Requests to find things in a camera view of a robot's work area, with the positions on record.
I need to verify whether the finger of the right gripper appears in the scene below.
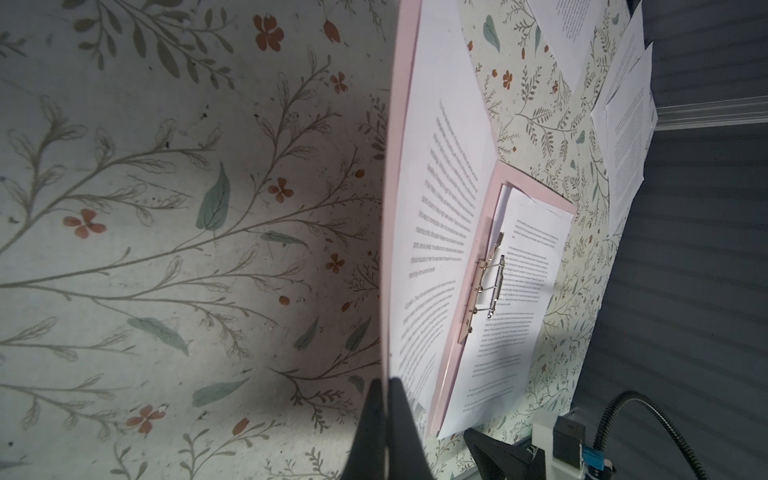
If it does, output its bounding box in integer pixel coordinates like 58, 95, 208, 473
463, 429, 533, 480

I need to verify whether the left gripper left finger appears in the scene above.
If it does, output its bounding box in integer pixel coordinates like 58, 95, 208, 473
340, 379, 387, 480

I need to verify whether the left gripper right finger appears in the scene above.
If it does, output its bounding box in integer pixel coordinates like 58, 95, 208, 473
386, 378, 434, 480

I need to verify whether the printed sheet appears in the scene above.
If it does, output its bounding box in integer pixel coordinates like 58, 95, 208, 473
381, 1, 496, 422
529, 0, 634, 92
438, 186, 573, 438
604, 43, 654, 234
591, 1, 645, 155

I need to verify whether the pink paper folder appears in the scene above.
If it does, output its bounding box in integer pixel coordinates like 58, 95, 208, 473
381, 1, 576, 438

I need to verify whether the metal folder clip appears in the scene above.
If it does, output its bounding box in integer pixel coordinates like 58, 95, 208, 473
458, 232, 506, 344

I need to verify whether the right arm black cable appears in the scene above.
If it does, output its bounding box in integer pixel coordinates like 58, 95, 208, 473
592, 391, 712, 480

